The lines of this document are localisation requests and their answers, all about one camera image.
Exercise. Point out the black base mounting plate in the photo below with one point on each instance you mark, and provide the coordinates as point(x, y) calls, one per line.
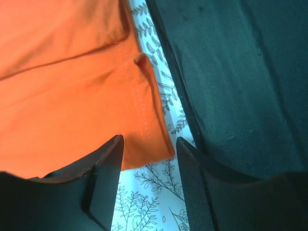
point(241, 70)

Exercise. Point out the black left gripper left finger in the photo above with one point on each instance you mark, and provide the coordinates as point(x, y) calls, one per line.
point(78, 197)

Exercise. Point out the floral patterned table mat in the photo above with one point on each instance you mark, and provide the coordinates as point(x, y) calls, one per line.
point(150, 198)

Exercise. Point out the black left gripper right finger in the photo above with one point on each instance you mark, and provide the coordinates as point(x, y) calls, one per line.
point(219, 198)

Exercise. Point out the orange t-shirt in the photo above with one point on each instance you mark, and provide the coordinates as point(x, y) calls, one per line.
point(72, 76)

